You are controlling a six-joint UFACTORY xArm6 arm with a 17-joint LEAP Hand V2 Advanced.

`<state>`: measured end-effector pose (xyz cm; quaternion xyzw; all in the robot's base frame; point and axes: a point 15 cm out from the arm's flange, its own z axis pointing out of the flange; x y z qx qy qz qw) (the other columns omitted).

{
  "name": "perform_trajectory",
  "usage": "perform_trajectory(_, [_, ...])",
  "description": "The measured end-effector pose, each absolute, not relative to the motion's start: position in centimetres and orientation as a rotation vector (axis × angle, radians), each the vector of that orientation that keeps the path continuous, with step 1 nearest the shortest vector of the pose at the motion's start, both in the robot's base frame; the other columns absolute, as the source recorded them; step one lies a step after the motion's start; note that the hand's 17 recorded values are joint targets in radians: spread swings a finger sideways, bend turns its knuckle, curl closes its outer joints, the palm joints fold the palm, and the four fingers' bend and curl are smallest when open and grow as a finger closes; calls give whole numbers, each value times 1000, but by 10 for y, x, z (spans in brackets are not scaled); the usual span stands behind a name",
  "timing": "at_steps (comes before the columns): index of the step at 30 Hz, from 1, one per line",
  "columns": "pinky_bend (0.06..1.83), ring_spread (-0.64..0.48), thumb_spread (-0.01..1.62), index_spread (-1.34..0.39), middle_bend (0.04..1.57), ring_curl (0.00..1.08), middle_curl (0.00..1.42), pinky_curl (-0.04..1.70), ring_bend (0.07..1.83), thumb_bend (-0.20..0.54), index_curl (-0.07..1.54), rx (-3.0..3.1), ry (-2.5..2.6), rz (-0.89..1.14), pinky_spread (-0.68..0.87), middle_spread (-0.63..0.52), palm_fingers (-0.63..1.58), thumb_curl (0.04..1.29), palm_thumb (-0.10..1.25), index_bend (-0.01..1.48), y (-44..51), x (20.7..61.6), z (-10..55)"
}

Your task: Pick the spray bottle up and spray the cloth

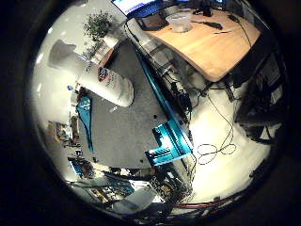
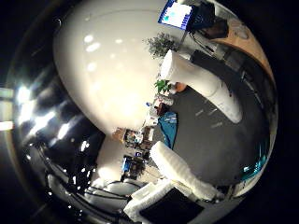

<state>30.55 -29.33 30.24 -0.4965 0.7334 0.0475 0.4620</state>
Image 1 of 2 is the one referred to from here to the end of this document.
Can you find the white disinfecting mist spray bottle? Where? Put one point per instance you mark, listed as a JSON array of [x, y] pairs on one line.
[[109, 83]]

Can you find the wooden desk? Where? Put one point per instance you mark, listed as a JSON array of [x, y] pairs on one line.
[[213, 50]]

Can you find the electronics board cluster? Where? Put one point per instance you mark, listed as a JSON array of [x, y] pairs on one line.
[[62, 132]]

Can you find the clear plastic container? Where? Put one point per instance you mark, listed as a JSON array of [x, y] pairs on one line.
[[179, 22]]

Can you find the green potted plant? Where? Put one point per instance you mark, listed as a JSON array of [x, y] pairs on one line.
[[98, 25]]

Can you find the flat black desk item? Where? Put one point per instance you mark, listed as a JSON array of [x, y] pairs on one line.
[[208, 24]]

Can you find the computer monitor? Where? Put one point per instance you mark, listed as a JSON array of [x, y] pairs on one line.
[[138, 5]]

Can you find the black office chair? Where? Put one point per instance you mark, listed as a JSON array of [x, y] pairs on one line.
[[260, 100]]

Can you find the blue aluminium table frame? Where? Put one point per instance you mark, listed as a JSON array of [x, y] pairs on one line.
[[169, 138]]

